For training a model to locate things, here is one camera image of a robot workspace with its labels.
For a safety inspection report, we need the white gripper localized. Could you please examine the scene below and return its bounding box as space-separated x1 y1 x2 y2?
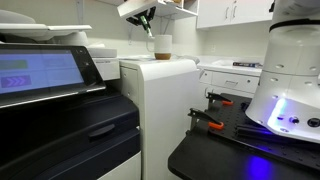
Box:
117 0 158 26

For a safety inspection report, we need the green and white marker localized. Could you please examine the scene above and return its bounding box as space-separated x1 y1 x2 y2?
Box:
140 16 153 38

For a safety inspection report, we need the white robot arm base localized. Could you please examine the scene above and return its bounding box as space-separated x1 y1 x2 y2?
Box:
246 0 320 143

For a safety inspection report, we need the white mug with brown base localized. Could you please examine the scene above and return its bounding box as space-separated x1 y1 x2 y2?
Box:
146 35 172 60

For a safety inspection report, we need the white printer finisher unit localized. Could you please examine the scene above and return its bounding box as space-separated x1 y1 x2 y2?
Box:
120 59 199 180

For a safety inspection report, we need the far black orange clamp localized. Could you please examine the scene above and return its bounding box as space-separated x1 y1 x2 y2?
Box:
206 92 233 105

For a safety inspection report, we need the black orange clamp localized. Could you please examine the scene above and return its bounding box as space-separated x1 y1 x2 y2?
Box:
188 108 224 130
206 92 233 105

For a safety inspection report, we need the dark book on counter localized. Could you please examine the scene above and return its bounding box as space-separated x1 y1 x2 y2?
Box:
232 62 262 68

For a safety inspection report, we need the near black orange clamp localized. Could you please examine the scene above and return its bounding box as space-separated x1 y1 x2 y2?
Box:
188 108 224 130

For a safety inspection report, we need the white counter drawer cabinet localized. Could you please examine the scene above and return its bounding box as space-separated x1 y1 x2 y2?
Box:
196 60 261 109

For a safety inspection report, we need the large office printer copier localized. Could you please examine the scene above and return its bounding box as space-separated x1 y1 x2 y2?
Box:
0 11 141 180

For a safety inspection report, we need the printer touchscreen control panel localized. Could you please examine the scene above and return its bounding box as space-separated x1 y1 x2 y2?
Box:
0 43 106 108

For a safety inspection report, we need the black perforated mounting board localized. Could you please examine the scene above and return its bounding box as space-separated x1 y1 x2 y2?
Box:
207 94 320 172

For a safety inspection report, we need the black robot table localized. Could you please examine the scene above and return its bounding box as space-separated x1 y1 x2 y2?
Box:
168 120 320 180

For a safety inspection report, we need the white upper wall cabinet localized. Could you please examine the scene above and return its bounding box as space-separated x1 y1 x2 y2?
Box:
197 0 274 29

